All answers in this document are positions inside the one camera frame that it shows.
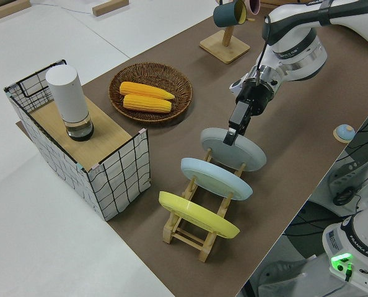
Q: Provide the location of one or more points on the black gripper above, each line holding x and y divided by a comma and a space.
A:
258, 99

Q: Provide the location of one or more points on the gray round plate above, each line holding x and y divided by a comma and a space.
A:
249, 154

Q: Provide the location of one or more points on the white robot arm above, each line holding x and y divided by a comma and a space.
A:
295, 46

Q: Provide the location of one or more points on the light blue round plate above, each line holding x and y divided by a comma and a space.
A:
215, 178

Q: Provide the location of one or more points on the yellow round plate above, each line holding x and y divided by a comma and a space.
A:
196, 215

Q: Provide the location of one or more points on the wooden plate rack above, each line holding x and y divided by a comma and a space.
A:
184, 236

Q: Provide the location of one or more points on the yellow corn cob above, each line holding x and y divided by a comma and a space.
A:
143, 90
147, 103

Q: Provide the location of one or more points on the wooden mug tree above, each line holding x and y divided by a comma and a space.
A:
224, 46

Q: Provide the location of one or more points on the brown wicker basket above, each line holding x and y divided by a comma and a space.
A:
153, 72

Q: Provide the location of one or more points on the dark teal mug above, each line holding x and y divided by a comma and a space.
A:
225, 15

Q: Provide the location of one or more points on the pink mug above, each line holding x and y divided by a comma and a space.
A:
253, 6

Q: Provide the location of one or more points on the white cylinder bottle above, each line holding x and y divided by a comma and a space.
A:
67, 96

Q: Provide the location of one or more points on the light wooden block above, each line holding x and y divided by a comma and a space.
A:
4, 10
109, 6

